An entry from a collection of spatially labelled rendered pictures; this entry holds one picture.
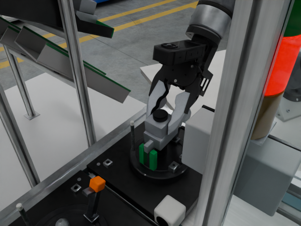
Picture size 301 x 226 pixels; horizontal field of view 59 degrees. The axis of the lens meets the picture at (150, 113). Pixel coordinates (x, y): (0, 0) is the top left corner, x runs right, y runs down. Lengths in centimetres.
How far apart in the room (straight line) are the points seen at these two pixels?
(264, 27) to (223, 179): 15
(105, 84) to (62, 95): 40
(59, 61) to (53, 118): 39
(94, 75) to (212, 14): 31
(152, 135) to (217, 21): 25
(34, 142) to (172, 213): 52
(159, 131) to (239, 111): 31
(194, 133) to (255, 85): 12
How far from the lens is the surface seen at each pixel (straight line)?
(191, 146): 32
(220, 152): 27
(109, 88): 71
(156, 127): 52
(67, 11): 55
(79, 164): 66
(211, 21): 54
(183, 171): 58
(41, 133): 92
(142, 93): 257
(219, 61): 130
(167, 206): 53
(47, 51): 59
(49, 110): 101
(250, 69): 20
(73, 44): 57
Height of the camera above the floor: 143
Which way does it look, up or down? 38 degrees down
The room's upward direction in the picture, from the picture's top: straight up
